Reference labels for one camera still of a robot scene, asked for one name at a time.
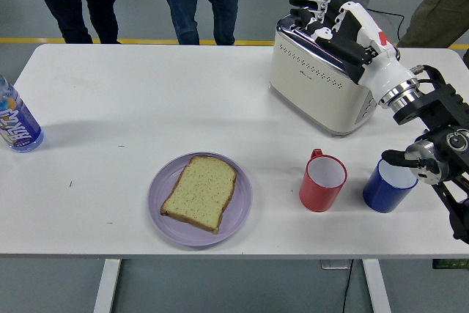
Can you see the blue enamel mug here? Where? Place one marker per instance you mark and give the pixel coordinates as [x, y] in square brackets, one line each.
[379, 195]

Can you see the bread slice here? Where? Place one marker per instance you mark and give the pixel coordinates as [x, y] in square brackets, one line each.
[201, 195]

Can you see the red enamel mug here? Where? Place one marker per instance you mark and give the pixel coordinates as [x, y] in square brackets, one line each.
[315, 195]

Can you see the black table control panel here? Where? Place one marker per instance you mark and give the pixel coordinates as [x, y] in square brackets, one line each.
[450, 264]

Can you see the white table leg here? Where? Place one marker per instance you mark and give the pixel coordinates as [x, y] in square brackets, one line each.
[376, 287]
[107, 287]

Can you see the purple round plate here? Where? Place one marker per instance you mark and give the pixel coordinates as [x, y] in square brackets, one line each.
[234, 225]

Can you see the cream and chrome toaster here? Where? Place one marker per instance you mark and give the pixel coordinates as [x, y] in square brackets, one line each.
[315, 89]

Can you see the blue label water bottle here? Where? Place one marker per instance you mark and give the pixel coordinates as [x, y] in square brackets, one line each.
[18, 122]

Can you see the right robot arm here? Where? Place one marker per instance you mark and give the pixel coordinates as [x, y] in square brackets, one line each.
[436, 129]

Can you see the grey table bracket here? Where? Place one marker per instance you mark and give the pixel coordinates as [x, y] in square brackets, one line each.
[333, 264]

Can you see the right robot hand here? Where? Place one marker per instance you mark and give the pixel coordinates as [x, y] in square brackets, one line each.
[366, 45]

